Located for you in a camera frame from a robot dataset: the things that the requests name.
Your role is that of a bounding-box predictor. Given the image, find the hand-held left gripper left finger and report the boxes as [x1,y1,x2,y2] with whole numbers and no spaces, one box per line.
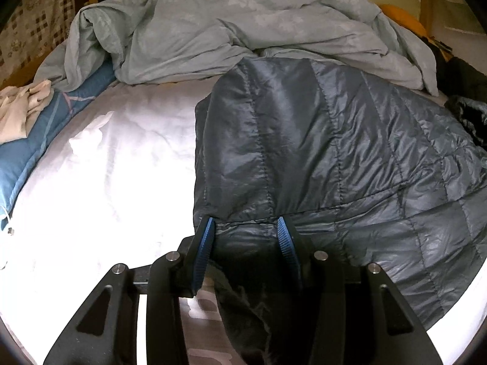
[44,216,217,365]

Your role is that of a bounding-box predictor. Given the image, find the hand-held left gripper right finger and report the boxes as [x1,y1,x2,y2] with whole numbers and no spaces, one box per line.
[277,216,444,365]

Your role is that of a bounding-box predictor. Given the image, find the black down jacket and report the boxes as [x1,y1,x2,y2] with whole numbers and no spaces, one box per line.
[193,56,487,365]

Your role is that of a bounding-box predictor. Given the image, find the patterned pale cloth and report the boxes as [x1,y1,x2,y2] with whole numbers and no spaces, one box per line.
[178,276,237,365]

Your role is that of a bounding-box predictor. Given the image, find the blue pillow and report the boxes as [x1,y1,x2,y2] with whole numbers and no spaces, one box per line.
[0,64,117,231]

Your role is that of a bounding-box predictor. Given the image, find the light blue duvet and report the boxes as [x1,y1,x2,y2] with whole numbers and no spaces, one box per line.
[34,0,439,96]

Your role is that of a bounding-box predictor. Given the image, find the cream cloth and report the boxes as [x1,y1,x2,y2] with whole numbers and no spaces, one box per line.
[0,80,52,144]

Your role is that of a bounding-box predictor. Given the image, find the dark green jacket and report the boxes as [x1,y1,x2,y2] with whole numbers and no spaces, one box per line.
[434,40,487,143]

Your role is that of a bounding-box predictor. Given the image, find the orange pillow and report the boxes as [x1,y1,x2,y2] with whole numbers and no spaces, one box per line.
[380,4,427,39]

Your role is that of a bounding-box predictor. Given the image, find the brown checkered curtain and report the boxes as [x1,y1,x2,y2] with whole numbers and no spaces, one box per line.
[0,0,77,80]

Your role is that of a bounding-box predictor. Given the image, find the white cable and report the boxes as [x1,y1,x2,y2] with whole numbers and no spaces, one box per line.
[0,205,15,271]

